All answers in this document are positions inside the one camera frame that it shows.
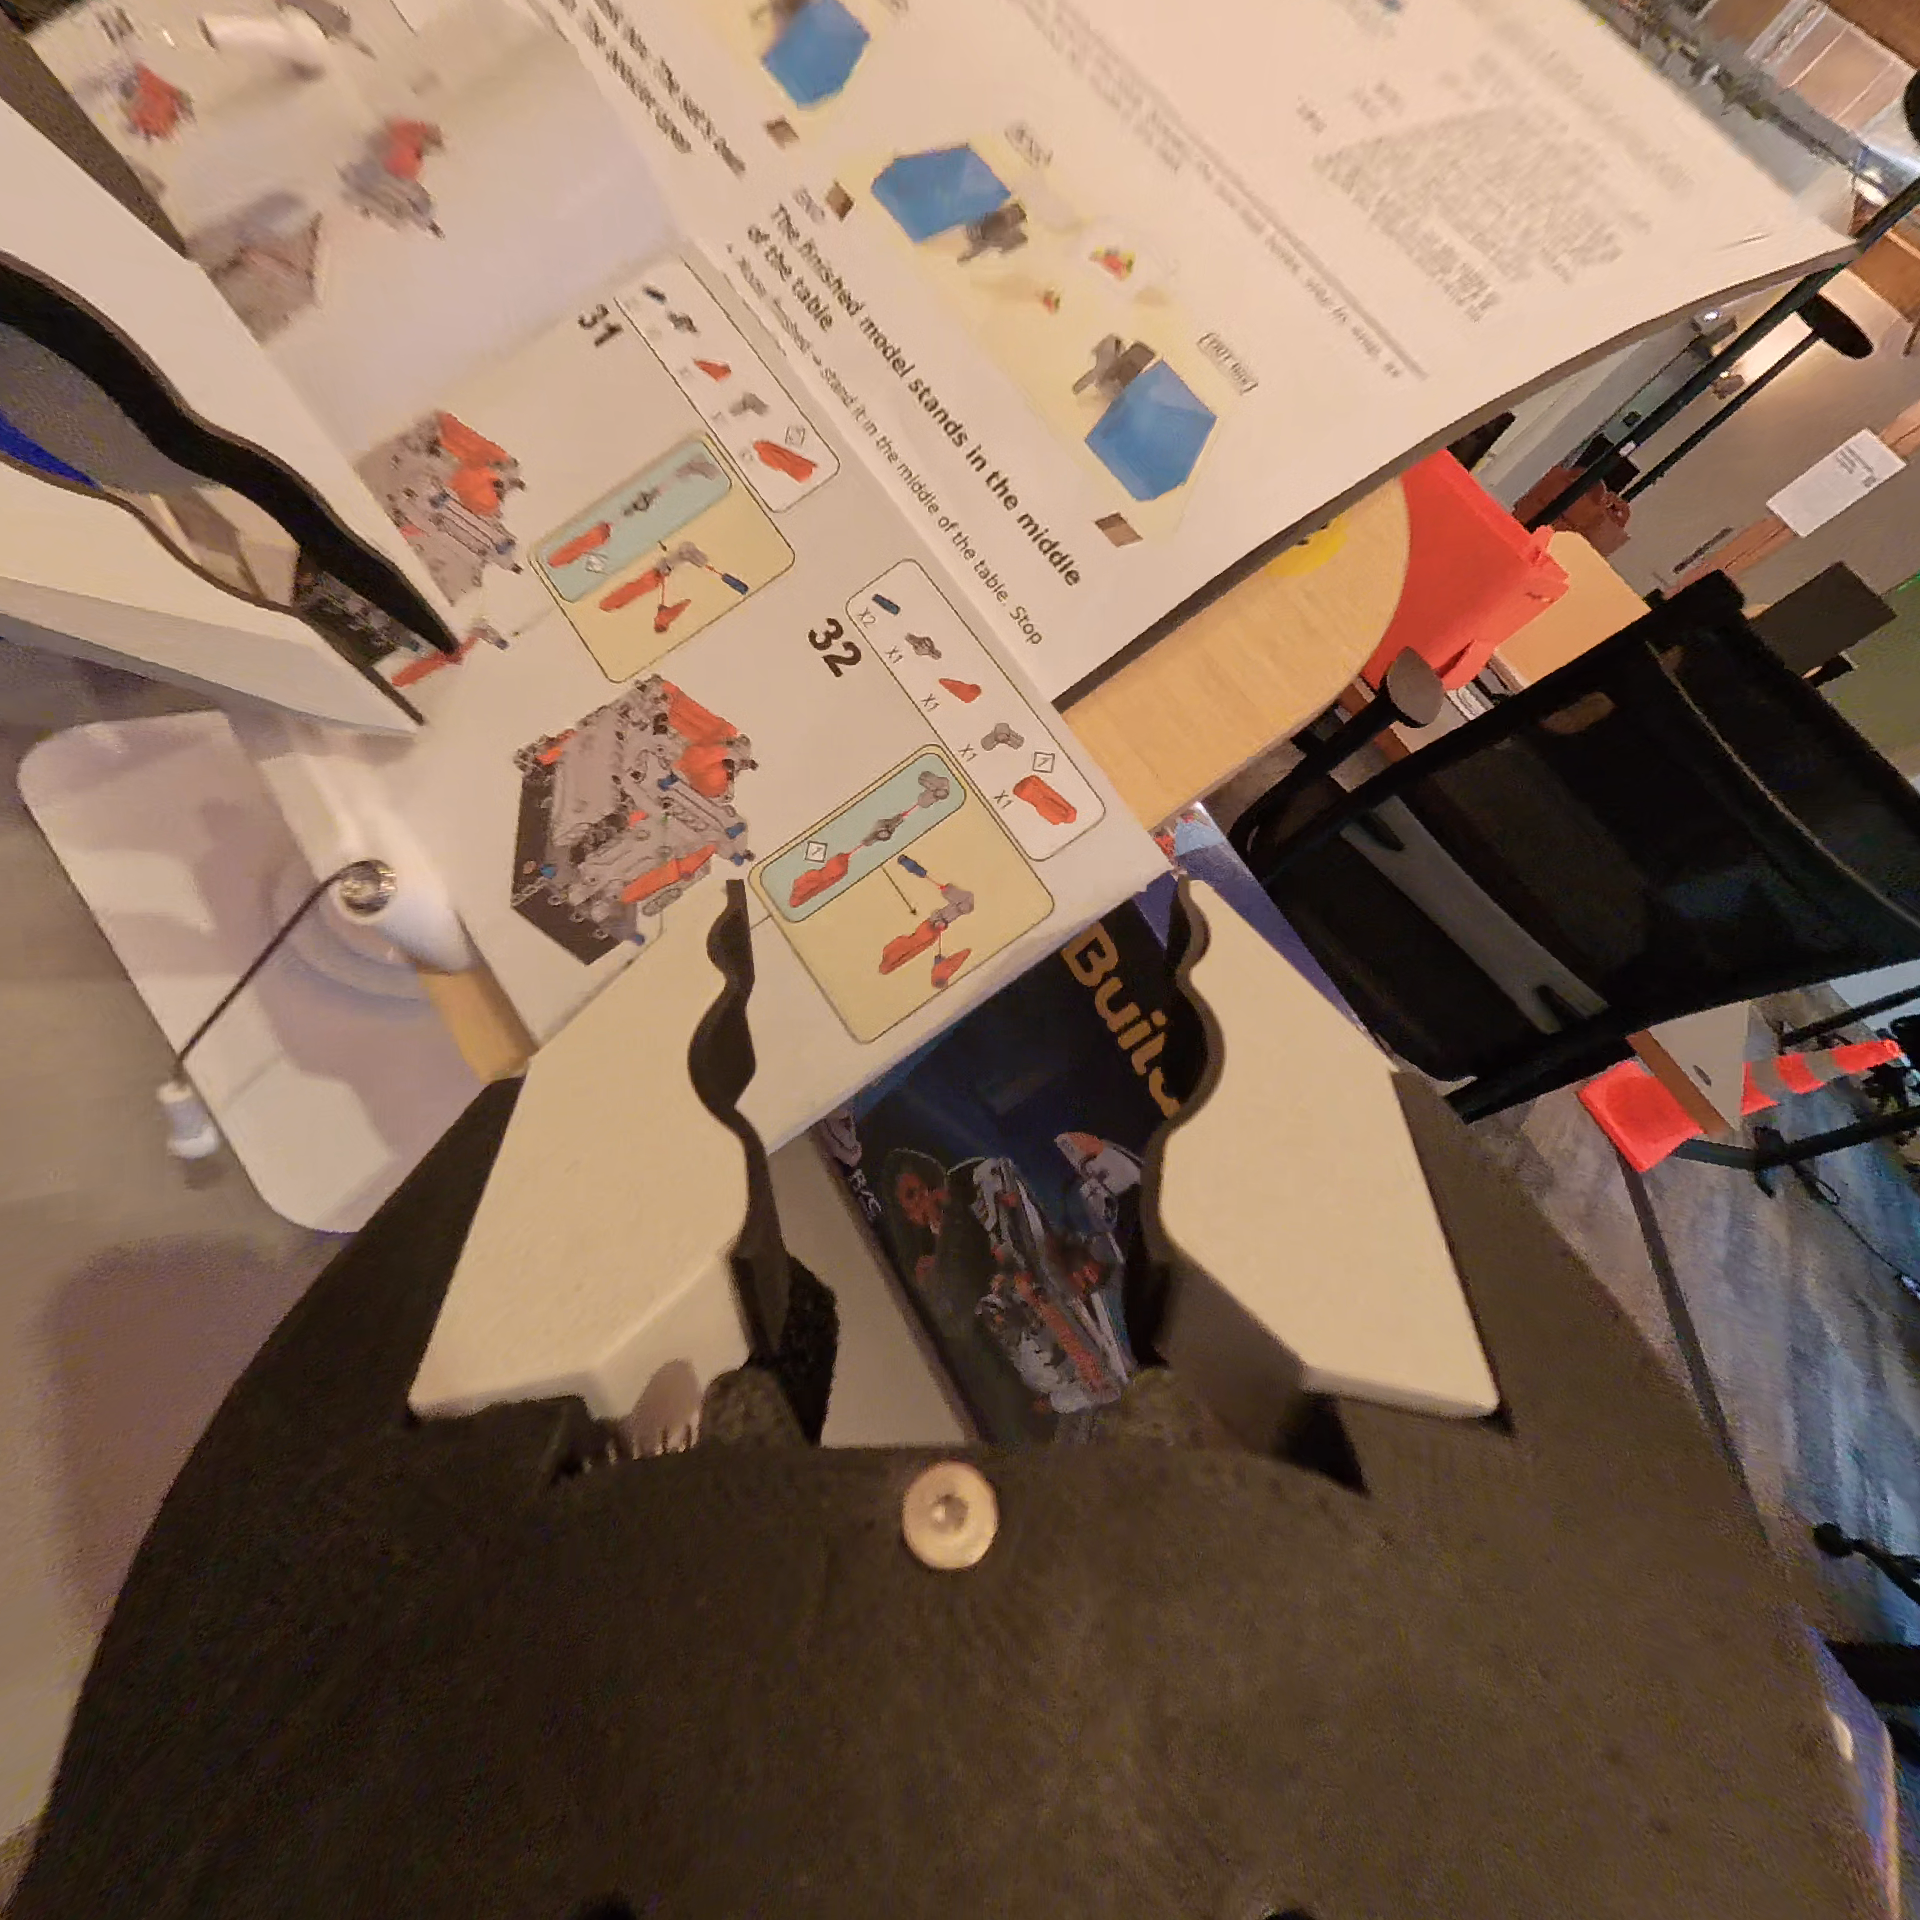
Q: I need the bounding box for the black office chair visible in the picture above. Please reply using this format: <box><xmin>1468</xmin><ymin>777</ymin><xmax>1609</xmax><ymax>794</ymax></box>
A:
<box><xmin>1229</xmin><ymin>566</ymin><xmax>1920</xmax><ymax>1128</ymax></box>

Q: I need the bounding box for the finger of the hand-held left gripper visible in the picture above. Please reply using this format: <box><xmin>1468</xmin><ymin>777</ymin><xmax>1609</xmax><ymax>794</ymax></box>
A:
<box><xmin>0</xmin><ymin>452</ymin><xmax>429</xmax><ymax>740</ymax></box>
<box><xmin>0</xmin><ymin>104</ymin><xmax>458</xmax><ymax>662</ymax></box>

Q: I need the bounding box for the white paper sign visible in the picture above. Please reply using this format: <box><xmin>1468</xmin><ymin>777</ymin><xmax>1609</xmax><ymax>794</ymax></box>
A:
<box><xmin>1770</xmin><ymin>425</ymin><xmax>1910</xmax><ymax>537</ymax></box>

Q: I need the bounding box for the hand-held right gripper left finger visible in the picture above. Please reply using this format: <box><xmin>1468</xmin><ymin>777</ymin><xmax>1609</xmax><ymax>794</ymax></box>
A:
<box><xmin>408</xmin><ymin>876</ymin><xmax>843</xmax><ymax>1463</ymax></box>

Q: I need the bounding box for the paper instruction booklet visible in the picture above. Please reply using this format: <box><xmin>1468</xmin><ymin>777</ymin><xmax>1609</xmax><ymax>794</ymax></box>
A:
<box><xmin>30</xmin><ymin>0</ymin><xmax>1178</xmax><ymax>1157</ymax></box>

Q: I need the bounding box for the white metal board stand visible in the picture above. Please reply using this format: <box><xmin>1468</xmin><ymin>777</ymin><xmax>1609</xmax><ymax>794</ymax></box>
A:
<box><xmin>16</xmin><ymin>711</ymin><xmax>505</xmax><ymax>1239</ymax></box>

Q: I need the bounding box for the blue toy kit box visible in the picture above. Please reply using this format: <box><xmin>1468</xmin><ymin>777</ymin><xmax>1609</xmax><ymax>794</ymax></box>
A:
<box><xmin>817</xmin><ymin>876</ymin><xmax>1204</xmax><ymax>1449</ymax></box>

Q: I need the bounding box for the printed task instruction sheet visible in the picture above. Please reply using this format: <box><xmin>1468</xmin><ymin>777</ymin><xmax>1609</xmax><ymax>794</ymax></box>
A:
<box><xmin>525</xmin><ymin>0</ymin><xmax>1862</xmax><ymax>707</ymax></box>

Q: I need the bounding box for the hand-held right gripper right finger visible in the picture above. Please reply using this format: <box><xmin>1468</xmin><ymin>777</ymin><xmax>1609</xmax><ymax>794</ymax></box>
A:
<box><xmin>1133</xmin><ymin>876</ymin><xmax>1502</xmax><ymax>1449</ymax></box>

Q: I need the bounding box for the orange plastic case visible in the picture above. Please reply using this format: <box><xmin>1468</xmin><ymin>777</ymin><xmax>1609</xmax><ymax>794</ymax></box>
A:
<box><xmin>1401</xmin><ymin>445</ymin><xmax>1570</xmax><ymax>678</ymax></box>

